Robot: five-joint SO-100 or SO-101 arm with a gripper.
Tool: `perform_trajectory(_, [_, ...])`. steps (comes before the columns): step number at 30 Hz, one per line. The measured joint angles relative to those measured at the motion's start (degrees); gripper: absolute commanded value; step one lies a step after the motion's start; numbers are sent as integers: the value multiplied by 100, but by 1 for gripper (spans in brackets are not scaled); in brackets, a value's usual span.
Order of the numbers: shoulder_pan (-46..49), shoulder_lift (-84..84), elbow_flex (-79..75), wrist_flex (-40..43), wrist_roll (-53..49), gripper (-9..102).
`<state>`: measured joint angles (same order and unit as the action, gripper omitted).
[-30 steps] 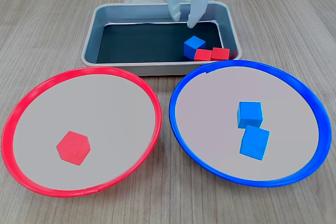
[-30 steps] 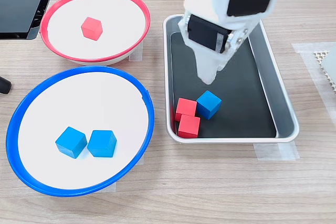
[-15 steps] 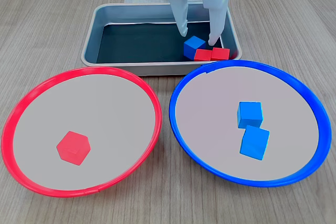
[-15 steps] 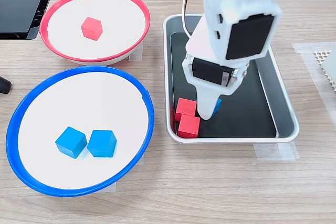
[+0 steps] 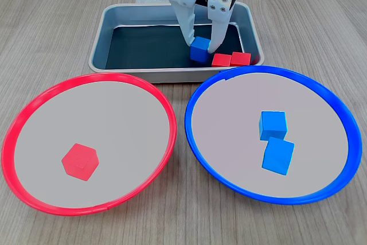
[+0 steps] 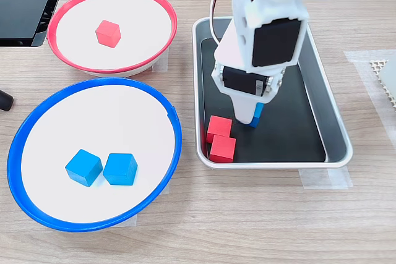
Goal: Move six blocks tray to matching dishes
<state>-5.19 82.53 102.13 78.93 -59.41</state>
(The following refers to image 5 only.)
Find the blue-rimmed white dish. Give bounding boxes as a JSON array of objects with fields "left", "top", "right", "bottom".
[{"left": 185, "top": 65, "right": 362, "bottom": 205}]

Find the red cube block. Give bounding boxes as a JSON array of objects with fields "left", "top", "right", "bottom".
[
  {"left": 211, "top": 53, "right": 232, "bottom": 67},
  {"left": 231, "top": 52, "right": 252, "bottom": 67},
  {"left": 61, "top": 143, "right": 100, "bottom": 182}
]

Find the red-rimmed white dish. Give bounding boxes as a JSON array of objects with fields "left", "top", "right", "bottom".
[{"left": 1, "top": 72, "right": 178, "bottom": 217}]

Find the blue cube block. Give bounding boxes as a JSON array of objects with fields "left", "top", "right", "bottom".
[
  {"left": 261, "top": 137, "right": 295, "bottom": 176},
  {"left": 258, "top": 111, "right": 288, "bottom": 142},
  {"left": 190, "top": 37, "right": 212, "bottom": 64}
]

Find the silver metal tray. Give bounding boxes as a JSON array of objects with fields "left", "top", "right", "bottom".
[{"left": 88, "top": 2, "right": 265, "bottom": 84}]

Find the black tray liner mat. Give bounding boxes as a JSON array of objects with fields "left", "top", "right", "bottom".
[{"left": 105, "top": 23, "right": 247, "bottom": 70}]

